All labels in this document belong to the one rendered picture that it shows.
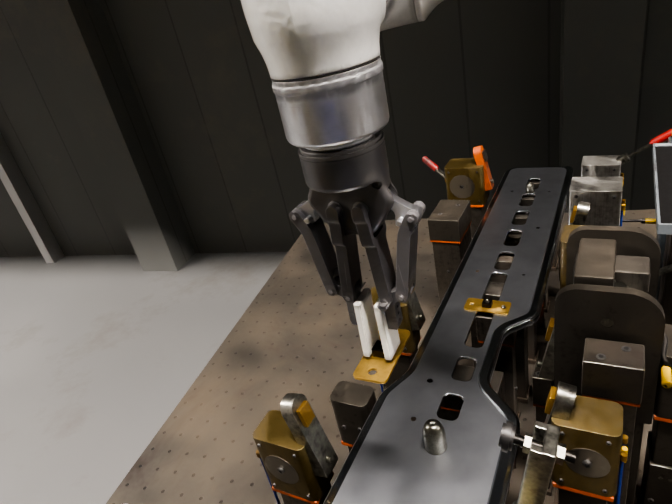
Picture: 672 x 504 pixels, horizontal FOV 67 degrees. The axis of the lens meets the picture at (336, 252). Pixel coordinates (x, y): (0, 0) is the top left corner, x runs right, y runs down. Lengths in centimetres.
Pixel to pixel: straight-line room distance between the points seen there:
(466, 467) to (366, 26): 58
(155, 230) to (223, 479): 264
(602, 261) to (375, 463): 43
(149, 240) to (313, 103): 342
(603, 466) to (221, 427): 89
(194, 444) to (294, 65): 109
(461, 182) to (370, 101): 114
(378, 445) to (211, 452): 60
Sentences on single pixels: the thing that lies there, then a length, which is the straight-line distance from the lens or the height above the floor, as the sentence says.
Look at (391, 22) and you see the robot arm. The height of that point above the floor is 156.
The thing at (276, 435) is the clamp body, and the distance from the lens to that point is 80.
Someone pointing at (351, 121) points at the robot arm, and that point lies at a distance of 40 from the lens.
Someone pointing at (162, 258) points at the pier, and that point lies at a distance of 381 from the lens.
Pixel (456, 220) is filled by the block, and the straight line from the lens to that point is 129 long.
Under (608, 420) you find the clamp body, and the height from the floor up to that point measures 107.
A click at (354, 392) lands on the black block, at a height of 99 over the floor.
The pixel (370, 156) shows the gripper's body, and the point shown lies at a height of 148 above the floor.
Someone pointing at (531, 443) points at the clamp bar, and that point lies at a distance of 53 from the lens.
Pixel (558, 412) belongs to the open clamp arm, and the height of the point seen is 108.
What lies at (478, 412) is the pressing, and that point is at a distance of 84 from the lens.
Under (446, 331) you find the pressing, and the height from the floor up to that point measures 100.
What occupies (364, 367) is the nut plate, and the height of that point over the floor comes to 125.
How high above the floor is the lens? 162
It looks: 28 degrees down
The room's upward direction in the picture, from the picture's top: 13 degrees counter-clockwise
